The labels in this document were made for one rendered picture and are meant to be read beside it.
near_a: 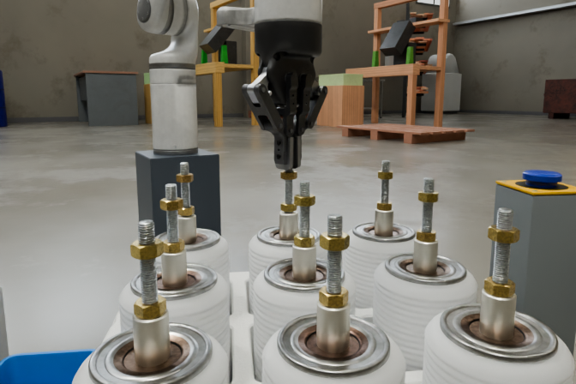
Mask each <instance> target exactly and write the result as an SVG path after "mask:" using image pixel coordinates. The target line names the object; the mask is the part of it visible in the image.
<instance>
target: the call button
mask: <svg viewBox="0 0 576 384"><path fill-rule="evenodd" d="M522 178H523V179H525V184H527V185H530V186H534V187H542V188H554V187H557V183H559V182H561V181H562V174H560V173H559V172H555V171H540V170H528V171H524V172H523V175H522Z"/></svg>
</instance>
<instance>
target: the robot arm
mask: <svg viewBox="0 0 576 384"><path fill-rule="evenodd" d="M137 20H138V23H139V25H140V27H141V28H142V29H143V30H144V31H146V32H149V33H155V34H162V35H170V36H171V44H170V46H169V47H168V48H167V49H165V50H164V51H161V52H157V53H154V54H152V55H151V56H150V58H149V68H150V70H149V75H150V92H151V110H152V128H153V154H157V155H187V154H194V153H198V126H197V100H196V76H195V62H196V58H197V54H198V26H199V13H198V5H197V2H196V0H138V4H137ZM217 26H219V27H227V28H232V29H237V30H243V31H249V32H254V33H255V54H256V55H257V56H258V57H260V58H261V63H260V66H259V68H258V77H257V78H256V79H255V81H254V82H253V83H252V84H244V85H243V87H242V93H243V96H244V98H245V99H246V101H247V103H248V104H249V107H250V109H251V110H252V112H253V114H254V116H255V119H256V121H257V122H258V124H259V125H260V127H261V129H262V130H267V131H269V132H271V133H272V134H273V136H274V163H275V166H276V168H277V169H281V170H291V169H292V168H293V169H296V168H299V167H300V166H301V159H302V135H303V134H304V131H305V130H306V129H312V128H313V127H314V125H315V121H316V118H317V117H318V115H319V112H320V110H321V107H322V105H323V103H324V100H325V98H326V96H327V87H326V86H319V84H318V83H317V82H316V80H315V67H314V59H315V57H318V56H320V54H321V51H322V0H255V6H254V7H253V8H235V7H220V8H219V9H218V10H217ZM278 105H280V107H278ZM297 105H299V106H298V107H297ZM307 114H308V116H307V118H305V117H306V115H307ZM280 115H282V116H283V121H282V119H281V117H280ZM294 115H295V116H294ZM268 118H269V120H268Z"/></svg>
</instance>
